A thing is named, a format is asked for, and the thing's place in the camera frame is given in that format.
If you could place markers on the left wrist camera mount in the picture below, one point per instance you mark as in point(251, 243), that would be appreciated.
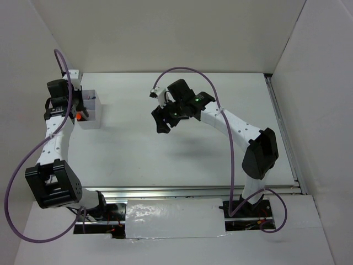
point(75, 77)

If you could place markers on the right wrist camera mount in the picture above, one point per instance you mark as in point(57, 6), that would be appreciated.
point(160, 94)

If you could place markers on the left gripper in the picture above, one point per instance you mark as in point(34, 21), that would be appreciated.
point(79, 93)

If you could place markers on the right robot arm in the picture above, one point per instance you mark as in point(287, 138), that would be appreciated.
point(259, 146)

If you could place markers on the white foil cover sheet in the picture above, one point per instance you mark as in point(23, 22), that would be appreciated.
point(174, 218)

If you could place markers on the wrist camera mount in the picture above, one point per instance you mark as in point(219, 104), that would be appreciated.
point(160, 94)
point(75, 77)

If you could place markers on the white pen holder container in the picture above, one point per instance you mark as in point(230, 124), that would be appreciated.
point(94, 109)

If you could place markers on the aluminium front rail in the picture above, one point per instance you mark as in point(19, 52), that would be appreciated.
point(120, 193)

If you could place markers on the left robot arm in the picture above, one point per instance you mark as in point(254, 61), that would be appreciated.
point(52, 181)

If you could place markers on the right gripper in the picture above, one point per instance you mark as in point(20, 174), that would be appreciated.
point(159, 115)

